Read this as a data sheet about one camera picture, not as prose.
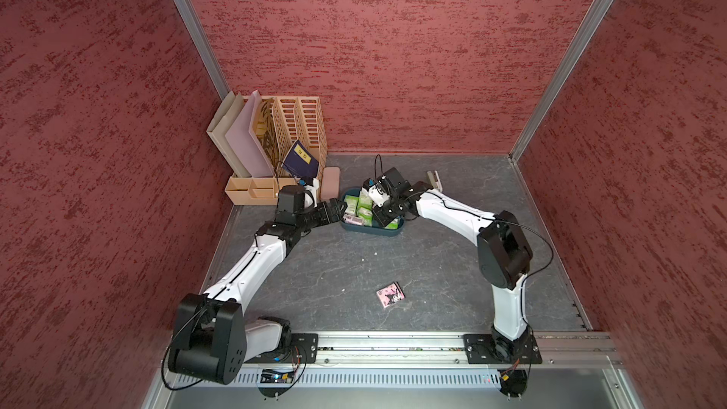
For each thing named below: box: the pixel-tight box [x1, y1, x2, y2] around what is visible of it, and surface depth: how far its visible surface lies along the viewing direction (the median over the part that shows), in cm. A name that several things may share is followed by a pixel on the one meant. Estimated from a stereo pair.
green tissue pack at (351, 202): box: [343, 195, 359, 214], surface depth 99 cm
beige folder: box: [206, 90, 251, 178], surface depth 93 cm
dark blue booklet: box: [280, 139, 320, 179], surface depth 107 cm
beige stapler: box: [426, 170, 444, 193], surface depth 112 cm
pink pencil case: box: [319, 166, 341, 202], surface depth 110 cm
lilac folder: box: [225, 89, 274, 178], surface depth 96 cm
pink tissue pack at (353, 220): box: [342, 213, 365, 226], surface depth 97 cm
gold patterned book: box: [248, 97, 279, 174], surface depth 103 cm
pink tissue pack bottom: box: [375, 281, 407, 309], surface depth 83 cm
